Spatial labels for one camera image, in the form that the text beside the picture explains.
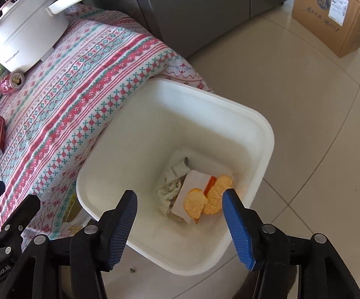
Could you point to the orange white milk carton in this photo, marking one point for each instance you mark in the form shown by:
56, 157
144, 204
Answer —
192, 180

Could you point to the patterned red green tablecloth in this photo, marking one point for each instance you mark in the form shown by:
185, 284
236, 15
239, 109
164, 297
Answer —
89, 68

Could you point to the white plastic trash bin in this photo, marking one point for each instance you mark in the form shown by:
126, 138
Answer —
155, 124

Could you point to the cardboard box with shipping label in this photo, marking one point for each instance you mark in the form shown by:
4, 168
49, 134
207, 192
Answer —
310, 21

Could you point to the grey refrigerator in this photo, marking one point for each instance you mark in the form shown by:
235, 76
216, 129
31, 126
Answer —
198, 6

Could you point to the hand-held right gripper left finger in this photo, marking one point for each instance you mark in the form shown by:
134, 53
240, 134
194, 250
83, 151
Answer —
119, 230

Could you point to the white paper wrapper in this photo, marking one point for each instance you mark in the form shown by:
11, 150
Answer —
170, 190

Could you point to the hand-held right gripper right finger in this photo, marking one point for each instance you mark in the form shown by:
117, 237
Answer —
240, 233

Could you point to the white electric cooking pot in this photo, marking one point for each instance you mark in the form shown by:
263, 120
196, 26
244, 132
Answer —
27, 37

